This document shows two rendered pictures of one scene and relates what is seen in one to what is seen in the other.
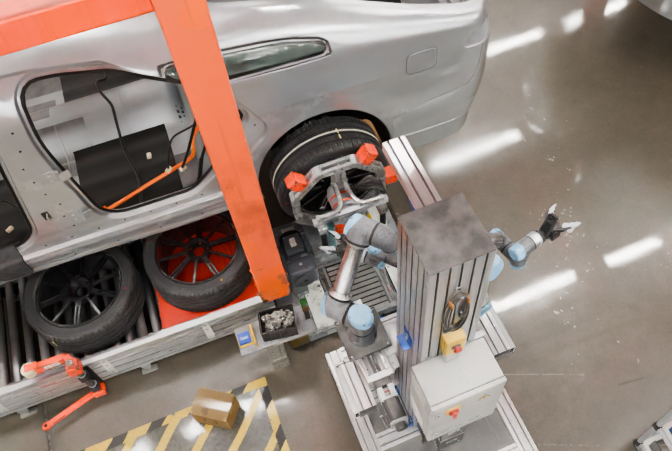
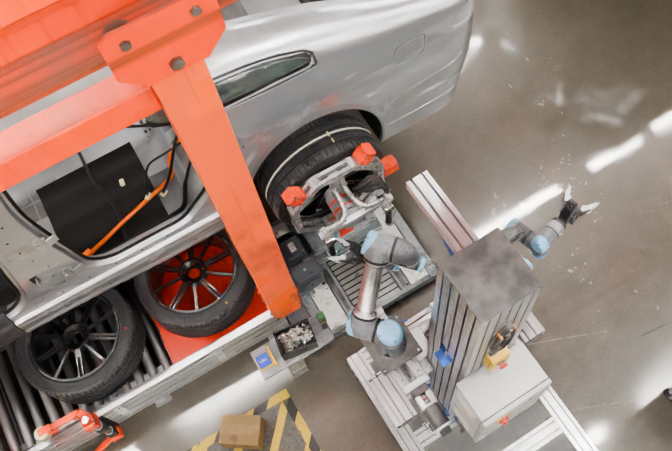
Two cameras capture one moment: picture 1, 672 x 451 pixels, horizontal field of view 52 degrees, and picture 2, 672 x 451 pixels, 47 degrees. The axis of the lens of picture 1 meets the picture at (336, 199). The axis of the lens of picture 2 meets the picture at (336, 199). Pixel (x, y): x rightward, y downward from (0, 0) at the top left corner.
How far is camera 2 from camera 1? 0.61 m
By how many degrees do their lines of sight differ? 8
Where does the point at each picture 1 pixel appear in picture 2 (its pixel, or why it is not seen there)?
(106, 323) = (114, 370)
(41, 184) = (27, 253)
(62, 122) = not seen: hidden behind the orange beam
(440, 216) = (481, 257)
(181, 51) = (192, 137)
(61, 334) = (68, 390)
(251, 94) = (238, 121)
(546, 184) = (540, 133)
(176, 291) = (181, 323)
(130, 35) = not seen: hidden behind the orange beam
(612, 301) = (624, 250)
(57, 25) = (66, 146)
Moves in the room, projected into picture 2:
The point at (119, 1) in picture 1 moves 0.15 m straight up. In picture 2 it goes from (127, 110) to (109, 79)
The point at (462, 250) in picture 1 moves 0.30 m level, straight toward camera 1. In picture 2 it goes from (509, 291) to (512, 383)
